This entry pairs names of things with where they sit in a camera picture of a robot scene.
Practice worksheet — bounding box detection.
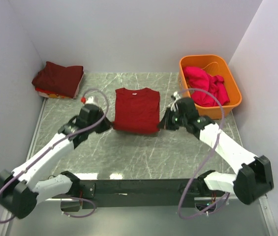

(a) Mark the orange folded t-shirt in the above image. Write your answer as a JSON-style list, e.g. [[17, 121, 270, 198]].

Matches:
[[35, 87, 69, 99]]

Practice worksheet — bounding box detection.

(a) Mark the orange plastic basket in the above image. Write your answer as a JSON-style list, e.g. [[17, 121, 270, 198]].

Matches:
[[178, 55, 242, 119]]

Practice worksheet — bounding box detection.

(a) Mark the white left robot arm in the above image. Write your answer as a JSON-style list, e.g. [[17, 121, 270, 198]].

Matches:
[[0, 103, 111, 219]]

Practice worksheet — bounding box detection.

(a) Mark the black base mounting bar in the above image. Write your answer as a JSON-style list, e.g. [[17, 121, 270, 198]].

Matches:
[[60, 178, 227, 212]]

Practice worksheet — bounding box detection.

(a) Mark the pink folded t-shirt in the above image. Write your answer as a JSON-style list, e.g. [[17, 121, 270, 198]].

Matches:
[[73, 66, 84, 99]]

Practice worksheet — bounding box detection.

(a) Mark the pink t-shirt in basket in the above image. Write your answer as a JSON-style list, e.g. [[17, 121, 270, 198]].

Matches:
[[183, 66, 230, 107]]

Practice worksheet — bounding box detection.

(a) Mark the aluminium frame rail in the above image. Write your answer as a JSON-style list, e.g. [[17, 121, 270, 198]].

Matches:
[[0, 197, 278, 236]]

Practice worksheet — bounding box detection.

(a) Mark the dark red folded t-shirt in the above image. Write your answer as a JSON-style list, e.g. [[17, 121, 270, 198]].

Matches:
[[31, 61, 82, 99]]

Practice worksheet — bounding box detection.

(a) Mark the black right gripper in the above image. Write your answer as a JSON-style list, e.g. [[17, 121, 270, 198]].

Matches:
[[157, 107, 187, 131]]

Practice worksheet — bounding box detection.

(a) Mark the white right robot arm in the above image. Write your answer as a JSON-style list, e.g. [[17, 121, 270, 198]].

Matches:
[[158, 95, 274, 205]]

